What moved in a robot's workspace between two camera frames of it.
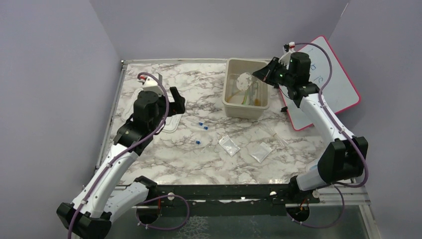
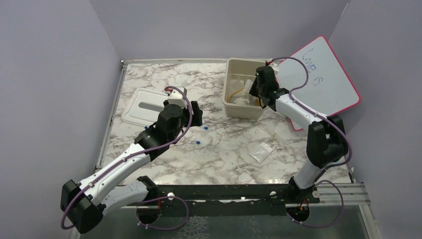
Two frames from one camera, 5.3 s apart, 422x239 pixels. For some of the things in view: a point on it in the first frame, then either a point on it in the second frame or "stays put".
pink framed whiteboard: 336,89 stays put
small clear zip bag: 229,146 → 248,83
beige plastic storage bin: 245,95 stays put
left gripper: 176,107 → 196,118
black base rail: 230,198 stays put
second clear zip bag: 261,152 stays put
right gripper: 262,73 → 253,91
